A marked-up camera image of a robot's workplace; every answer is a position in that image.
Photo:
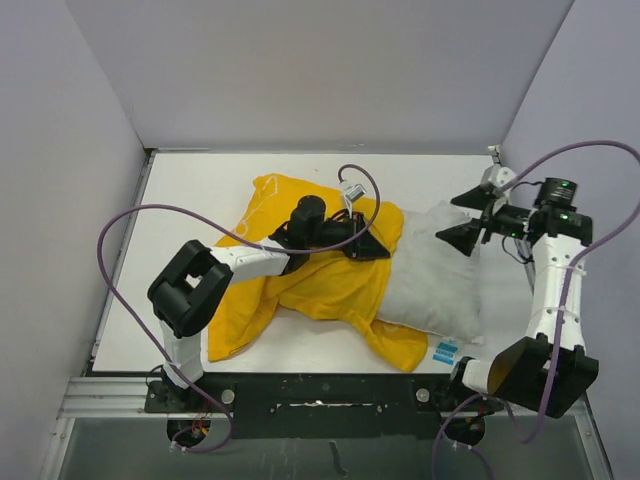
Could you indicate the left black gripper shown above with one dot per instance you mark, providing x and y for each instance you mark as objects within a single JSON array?
[{"x": 365, "y": 246}]

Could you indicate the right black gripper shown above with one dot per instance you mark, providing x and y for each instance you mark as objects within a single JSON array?
[{"x": 464, "y": 236}]

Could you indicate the yellow printed pillowcase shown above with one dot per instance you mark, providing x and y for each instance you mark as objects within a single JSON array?
[{"x": 327, "y": 287}]

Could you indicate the white pillow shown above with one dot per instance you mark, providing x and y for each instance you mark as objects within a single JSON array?
[{"x": 432, "y": 288}]

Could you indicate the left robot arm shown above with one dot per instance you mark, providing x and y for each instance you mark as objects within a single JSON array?
[{"x": 190, "y": 288}]

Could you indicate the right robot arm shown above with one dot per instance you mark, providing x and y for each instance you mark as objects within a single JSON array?
[{"x": 548, "y": 369}]

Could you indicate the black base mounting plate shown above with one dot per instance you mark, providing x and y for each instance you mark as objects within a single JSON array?
[{"x": 315, "y": 406}]

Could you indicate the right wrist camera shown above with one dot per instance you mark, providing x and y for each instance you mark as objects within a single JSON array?
[{"x": 495, "y": 178}]

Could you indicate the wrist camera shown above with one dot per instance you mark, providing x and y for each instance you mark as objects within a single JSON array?
[
  {"x": 495, "y": 178},
  {"x": 350, "y": 193}
]

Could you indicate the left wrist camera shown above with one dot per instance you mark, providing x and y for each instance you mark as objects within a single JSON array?
[{"x": 350, "y": 193}]

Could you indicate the aluminium frame rail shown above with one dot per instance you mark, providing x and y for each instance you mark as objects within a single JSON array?
[{"x": 104, "y": 431}]

